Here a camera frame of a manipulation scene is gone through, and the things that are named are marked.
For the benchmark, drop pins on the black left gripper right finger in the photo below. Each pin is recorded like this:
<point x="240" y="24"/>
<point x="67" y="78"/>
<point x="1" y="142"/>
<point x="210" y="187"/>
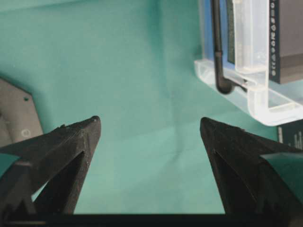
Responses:
<point x="254" y="175"/>

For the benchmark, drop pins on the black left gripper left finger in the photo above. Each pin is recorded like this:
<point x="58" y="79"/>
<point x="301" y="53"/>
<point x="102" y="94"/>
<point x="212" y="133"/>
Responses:
<point x="50" y="169"/>

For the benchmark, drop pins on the black camera box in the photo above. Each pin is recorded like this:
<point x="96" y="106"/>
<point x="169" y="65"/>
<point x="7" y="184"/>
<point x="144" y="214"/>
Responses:
<point x="291" y="134"/>
<point x="285" y="40"/>

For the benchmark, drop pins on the clear plastic storage case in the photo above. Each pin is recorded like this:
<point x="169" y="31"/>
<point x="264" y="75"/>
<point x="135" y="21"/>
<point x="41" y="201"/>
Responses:
<point x="235" y="61"/>

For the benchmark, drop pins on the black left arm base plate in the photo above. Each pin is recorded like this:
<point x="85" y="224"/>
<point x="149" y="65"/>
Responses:
<point x="18" y="116"/>

